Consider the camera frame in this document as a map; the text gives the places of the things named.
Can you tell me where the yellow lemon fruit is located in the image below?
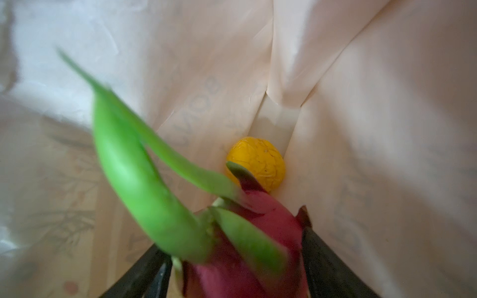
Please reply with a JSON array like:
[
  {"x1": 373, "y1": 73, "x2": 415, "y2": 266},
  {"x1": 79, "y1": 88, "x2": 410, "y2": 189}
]
[{"x1": 226, "y1": 137, "x2": 286, "y2": 192}]

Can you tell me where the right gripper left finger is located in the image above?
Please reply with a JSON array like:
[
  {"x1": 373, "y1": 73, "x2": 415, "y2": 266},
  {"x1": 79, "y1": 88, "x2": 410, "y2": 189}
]
[{"x1": 100, "y1": 245, "x2": 172, "y2": 298}]

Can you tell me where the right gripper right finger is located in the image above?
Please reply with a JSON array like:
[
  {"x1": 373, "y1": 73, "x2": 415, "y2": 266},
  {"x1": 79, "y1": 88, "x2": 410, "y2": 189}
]
[{"x1": 302, "y1": 227, "x2": 380, "y2": 298}]

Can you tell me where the pink dragon fruit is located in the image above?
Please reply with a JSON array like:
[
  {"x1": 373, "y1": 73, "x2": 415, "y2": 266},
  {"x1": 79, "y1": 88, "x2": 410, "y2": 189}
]
[{"x1": 59, "y1": 52, "x2": 309, "y2": 298}]

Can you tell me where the cream floral tote bag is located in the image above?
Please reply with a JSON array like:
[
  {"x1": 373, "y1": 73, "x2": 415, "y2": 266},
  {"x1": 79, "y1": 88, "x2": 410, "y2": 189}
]
[{"x1": 1, "y1": 1, "x2": 477, "y2": 298}]

